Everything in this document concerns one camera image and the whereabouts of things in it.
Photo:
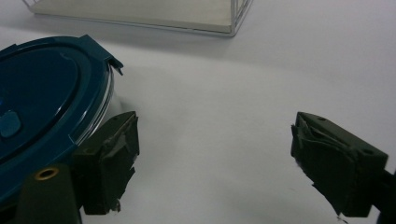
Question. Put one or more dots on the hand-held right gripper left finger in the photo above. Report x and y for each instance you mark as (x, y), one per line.
(102, 161)

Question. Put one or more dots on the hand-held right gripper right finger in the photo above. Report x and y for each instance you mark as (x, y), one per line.
(339, 168)

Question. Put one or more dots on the clear glass container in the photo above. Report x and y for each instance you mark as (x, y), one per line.
(106, 105)

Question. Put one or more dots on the blue container lid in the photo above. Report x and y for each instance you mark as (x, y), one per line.
(46, 115)

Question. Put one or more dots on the clear plastic box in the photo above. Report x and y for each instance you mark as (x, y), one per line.
(146, 14)

